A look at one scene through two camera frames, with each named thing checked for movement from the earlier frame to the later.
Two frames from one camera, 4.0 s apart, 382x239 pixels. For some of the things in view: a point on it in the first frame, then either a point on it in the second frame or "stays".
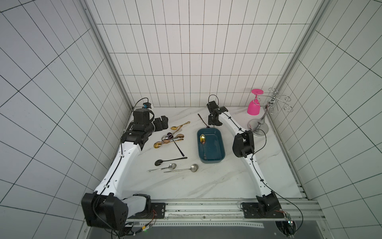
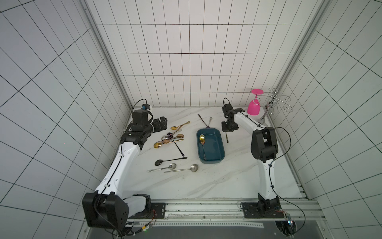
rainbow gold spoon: [202, 138] stays
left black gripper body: [156, 125] stays
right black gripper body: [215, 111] -> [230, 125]
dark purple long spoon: [207, 126] stays
